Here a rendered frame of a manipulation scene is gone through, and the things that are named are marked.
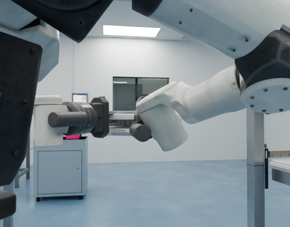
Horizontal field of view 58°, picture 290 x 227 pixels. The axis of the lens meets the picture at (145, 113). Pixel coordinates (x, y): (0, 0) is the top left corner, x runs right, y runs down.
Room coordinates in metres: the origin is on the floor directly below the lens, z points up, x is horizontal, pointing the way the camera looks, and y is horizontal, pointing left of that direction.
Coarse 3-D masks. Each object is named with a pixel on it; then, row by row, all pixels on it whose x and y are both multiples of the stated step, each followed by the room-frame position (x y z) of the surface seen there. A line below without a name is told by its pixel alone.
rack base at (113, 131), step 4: (112, 128) 0.83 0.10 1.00; (116, 128) 0.82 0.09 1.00; (120, 128) 0.82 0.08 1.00; (124, 128) 0.81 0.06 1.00; (128, 128) 0.81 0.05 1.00; (112, 132) 0.83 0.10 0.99; (116, 132) 0.82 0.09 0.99; (120, 132) 0.82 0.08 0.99; (124, 132) 0.81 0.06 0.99; (128, 132) 0.80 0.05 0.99
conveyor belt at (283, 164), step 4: (272, 160) 1.28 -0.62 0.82; (276, 160) 1.26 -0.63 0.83; (280, 160) 1.25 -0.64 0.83; (284, 160) 1.24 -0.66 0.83; (288, 160) 1.24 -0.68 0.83; (272, 164) 1.27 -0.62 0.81; (276, 164) 1.25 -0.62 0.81; (280, 164) 1.22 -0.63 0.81; (284, 164) 1.20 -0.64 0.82; (288, 164) 1.18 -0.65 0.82; (276, 168) 1.25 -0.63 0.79; (280, 168) 1.23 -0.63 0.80; (284, 168) 1.20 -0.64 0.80; (288, 168) 1.17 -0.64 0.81; (288, 172) 1.19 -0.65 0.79
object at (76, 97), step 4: (72, 96) 3.65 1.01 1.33; (76, 96) 3.66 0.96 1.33; (80, 96) 3.67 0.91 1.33; (84, 96) 3.68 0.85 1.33; (88, 96) 3.72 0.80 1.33; (72, 100) 3.65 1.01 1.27; (76, 100) 3.66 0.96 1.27; (80, 100) 3.67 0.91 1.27; (84, 100) 3.68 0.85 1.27; (88, 100) 3.73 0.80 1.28; (80, 136) 3.71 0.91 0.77
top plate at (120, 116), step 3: (111, 114) 0.83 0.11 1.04; (114, 114) 0.82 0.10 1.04; (117, 114) 0.82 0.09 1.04; (120, 114) 0.82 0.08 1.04; (123, 114) 0.81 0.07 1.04; (126, 114) 0.81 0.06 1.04; (129, 114) 0.80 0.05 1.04; (132, 114) 0.80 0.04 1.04; (177, 114) 0.92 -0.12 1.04; (111, 117) 0.83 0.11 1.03; (114, 117) 0.82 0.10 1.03; (117, 117) 0.82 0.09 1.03; (120, 117) 0.82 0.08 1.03; (123, 117) 0.81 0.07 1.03; (126, 117) 0.81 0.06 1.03; (129, 117) 0.80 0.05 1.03; (132, 117) 0.80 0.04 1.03; (180, 117) 0.95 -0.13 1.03
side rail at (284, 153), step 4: (268, 152) 1.30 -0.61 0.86; (272, 152) 1.30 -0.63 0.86; (276, 152) 1.30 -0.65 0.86; (280, 152) 1.31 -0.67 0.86; (284, 152) 1.31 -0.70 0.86; (288, 152) 1.32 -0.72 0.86; (268, 156) 1.30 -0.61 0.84; (272, 156) 1.30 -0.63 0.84; (276, 156) 1.30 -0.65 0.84; (280, 156) 1.31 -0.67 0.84; (284, 156) 1.31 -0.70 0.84; (288, 156) 1.32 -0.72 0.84
